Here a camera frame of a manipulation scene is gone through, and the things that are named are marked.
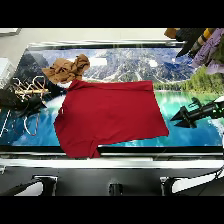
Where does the purple garment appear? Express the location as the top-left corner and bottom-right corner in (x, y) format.
(191, 27), (224, 76)

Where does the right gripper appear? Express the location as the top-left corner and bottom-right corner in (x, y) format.
(170, 103), (220, 130)

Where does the brown garment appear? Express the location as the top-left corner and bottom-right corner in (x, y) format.
(41, 53), (91, 85)

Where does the tan garment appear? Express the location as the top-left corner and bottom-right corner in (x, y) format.
(163, 27), (181, 40)

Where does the red T-shirt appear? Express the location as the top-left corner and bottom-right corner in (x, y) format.
(53, 78), (171, 160)

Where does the black garment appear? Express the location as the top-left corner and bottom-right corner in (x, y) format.
(175, 27), (208, 58)

